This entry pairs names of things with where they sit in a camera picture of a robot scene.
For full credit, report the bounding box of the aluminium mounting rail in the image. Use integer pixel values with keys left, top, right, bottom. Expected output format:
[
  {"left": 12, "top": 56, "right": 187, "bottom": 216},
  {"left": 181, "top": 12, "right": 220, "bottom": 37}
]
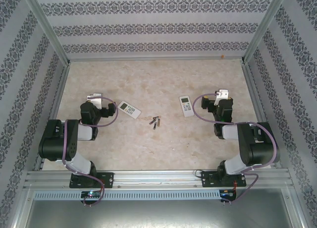
[{"left": 23, "top": 170, "right": 294, "bottom": 189}]

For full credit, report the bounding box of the white air conditioner remote control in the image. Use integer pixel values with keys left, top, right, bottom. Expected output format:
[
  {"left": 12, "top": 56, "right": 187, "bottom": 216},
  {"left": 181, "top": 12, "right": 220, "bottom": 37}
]
[
  {"left": 179, "top": 96, "right": 194, "bottom": 118},
  {"left": 117, "top": 101, "right": 142, "bottom": 119}
]

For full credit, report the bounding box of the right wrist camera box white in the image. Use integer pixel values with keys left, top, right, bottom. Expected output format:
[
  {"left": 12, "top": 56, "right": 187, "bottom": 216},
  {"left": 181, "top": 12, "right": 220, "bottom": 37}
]
[{"left": 214, "top": 89, "right": 230, "bottom": 106}]

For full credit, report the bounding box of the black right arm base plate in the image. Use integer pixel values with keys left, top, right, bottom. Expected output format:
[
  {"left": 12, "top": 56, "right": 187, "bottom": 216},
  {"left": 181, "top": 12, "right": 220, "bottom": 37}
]
[{"left": 201, "top": 170, "right": 247, "bottom": 188}]

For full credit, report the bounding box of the right controller circuit board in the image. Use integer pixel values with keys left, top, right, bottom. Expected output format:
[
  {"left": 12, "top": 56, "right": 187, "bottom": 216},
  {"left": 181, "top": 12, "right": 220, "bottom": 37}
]
[{"left": 220, "top": 189, "right": 237, "bottom": 200}]

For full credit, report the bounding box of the aluminium frame post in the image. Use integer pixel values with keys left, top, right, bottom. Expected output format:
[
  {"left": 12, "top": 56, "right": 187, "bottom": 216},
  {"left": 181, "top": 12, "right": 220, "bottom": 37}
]
[
  {"left": 242, "top": 0, "right": 291, "bottom": 65},
  {"left": 18, "top": 0, "right": 71, "bottom": 65}
]

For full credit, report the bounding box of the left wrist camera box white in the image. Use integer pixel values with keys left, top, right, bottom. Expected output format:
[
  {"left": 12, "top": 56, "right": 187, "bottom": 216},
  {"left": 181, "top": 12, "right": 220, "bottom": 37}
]
[{"left": 86, "top": 92, "right": 104, "bottom": 110}]

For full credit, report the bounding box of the aluminium side frame rail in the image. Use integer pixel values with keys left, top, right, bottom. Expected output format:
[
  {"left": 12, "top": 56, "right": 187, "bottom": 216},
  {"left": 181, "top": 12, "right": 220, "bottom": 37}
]
[
  {"left": 241, "top": 63, "right": 282, "bottom": 169},
  {"left": 33, "top": 63, "right": 71, "bottom": 171}
]

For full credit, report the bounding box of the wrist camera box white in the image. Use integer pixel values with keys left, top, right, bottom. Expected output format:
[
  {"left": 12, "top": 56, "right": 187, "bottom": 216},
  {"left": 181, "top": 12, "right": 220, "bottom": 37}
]
[
  {"left": 86, "top": 92, "right": 104, "bottom": 110},
  {"left": 214, "top": 89, "right": 230, "bottom": 106}
]

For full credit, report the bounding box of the controller circuit board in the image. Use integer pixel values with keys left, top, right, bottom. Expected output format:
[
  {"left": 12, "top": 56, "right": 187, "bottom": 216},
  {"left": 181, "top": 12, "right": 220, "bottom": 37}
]
[
  {"left": 80, "top": 190, "right": 103, "bottom": 199},
  {"left": 220, "top": 189, "right": 237, "bottom": 200}
]

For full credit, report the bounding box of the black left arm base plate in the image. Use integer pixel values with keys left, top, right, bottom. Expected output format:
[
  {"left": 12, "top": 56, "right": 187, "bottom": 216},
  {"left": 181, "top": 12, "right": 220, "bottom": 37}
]
[{"left": 69, "top": 172, "right": 114, "bottom": 189}]

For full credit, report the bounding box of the aluminium back frame rail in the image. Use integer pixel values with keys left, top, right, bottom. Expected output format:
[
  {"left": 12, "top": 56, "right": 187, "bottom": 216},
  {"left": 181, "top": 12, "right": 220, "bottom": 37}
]
[{"left": 66, "top": 57, "right": 246, "bottom": 63}]

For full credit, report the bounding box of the left controller circuit board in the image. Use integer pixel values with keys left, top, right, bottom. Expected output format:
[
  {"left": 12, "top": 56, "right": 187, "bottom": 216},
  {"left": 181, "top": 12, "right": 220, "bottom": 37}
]
[{"left": 80, "top": 190, "right": 103, "bottom": 199}]

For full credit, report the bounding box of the grey slotted cable duct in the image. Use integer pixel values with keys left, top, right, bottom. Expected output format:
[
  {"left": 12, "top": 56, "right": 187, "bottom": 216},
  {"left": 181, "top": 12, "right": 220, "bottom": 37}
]
[{"left": 33, "top": 190, "right": 221, "bottom": 201}]

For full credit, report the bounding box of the grey metal sheet panel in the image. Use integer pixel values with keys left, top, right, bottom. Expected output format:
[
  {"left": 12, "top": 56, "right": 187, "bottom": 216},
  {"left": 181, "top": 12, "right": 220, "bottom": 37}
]
[{"left": 14, "top": 188, "right": 305, "bottom": 228}]

